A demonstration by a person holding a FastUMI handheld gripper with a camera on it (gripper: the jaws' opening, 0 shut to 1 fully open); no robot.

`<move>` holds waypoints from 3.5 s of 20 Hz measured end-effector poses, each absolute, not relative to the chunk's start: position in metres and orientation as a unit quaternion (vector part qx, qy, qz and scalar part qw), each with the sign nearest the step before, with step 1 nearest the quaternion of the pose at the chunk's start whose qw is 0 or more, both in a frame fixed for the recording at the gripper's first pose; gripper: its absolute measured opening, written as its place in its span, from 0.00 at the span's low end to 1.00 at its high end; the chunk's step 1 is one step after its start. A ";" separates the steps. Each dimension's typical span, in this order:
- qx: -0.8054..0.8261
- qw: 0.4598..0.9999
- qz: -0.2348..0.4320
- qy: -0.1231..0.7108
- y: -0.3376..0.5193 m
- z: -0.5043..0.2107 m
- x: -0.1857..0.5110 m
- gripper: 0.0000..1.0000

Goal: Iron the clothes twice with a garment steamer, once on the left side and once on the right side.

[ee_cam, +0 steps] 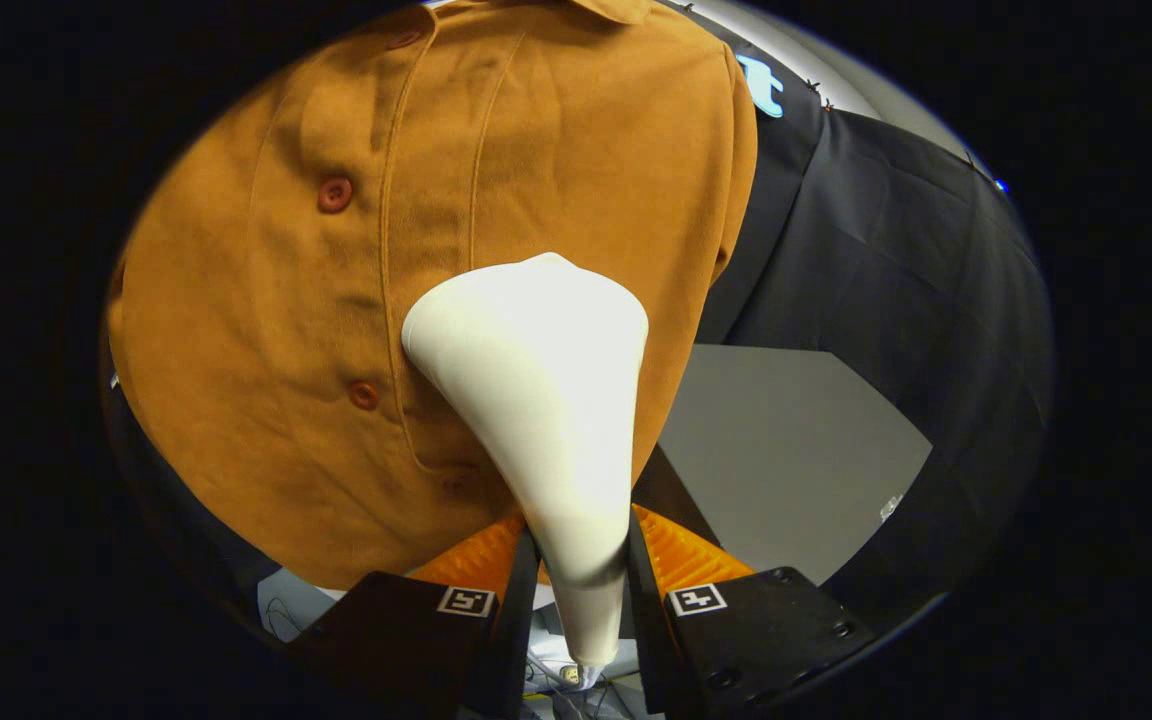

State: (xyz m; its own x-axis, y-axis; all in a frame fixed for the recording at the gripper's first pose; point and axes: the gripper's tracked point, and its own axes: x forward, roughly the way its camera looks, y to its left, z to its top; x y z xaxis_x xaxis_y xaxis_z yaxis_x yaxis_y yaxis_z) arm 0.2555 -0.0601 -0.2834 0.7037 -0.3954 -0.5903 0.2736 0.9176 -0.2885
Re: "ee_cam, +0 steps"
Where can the grey side cabinet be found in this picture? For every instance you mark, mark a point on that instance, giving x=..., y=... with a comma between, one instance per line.
x=786, y=450

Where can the brown button shirt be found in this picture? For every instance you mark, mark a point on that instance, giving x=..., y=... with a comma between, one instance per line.
x=286, y=300

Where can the row of black backdrop clips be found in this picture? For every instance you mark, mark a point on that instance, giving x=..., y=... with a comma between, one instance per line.
x=814, y=85

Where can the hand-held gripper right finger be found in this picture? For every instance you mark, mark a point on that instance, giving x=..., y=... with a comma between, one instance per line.
x=648, y=640

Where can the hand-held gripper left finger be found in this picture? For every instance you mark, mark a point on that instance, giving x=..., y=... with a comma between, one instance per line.
x=514, y=650

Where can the white garment steamer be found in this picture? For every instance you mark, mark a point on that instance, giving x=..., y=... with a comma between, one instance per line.
x=536, y=400

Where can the black backdrop cloth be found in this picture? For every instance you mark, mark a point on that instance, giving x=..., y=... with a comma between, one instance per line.
x=886, y=260

